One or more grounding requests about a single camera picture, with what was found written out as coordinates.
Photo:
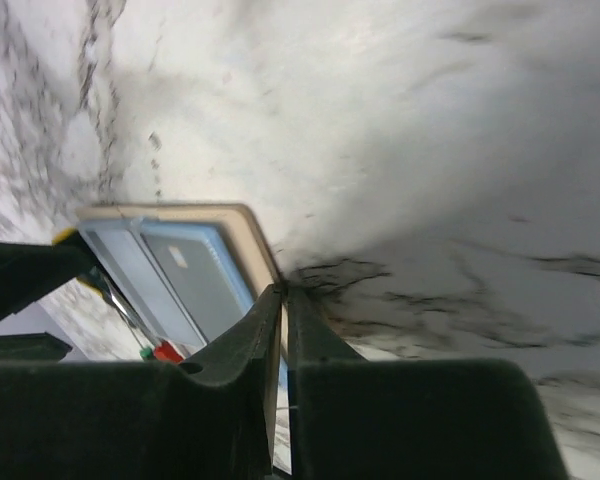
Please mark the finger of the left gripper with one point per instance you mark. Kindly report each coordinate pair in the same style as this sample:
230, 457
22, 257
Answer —
30, 272

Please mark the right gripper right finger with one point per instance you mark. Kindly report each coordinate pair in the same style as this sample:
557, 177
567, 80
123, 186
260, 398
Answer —
352, 418

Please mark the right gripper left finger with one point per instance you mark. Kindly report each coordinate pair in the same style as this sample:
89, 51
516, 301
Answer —
211, 416

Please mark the white striped credit card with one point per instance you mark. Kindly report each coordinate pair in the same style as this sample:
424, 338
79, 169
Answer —
120, 253

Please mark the black VIP credit card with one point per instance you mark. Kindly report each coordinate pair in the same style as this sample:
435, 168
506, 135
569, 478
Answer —
203, 274

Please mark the black yellow screwdriver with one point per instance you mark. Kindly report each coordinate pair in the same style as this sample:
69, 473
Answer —
96, 278

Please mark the small green black screwdriver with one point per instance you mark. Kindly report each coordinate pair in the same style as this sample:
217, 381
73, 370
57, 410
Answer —
147, 354

